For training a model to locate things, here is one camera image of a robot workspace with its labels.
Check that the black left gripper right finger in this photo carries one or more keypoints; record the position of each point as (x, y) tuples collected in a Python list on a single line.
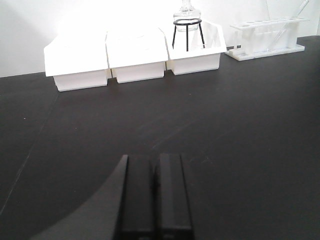
[(172, 211)]

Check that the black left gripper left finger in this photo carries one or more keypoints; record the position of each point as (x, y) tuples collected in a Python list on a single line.
[(137, 220)]

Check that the white storage bin middle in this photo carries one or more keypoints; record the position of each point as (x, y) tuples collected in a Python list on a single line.
[(136, 55)]

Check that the white storage bin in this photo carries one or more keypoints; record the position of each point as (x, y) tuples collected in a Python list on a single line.
[(197, 58), (136, 55), (78, 61)]

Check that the white storage bin left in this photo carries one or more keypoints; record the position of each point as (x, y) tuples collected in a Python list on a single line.
[(78, 61)]

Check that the white storage bin right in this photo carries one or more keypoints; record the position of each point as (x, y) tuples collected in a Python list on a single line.
[(197, 58)]

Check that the black metal tripod stand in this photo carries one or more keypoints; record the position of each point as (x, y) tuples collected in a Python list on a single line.
[(186, 23)]

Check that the clear glass flask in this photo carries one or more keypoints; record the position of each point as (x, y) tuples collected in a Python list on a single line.
[(185, 14)]

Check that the white test tube rack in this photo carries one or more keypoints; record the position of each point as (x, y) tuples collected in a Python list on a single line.
[(257, 35)]

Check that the clear glass test tube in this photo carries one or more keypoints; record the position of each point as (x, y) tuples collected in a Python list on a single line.
[(295, 15)]

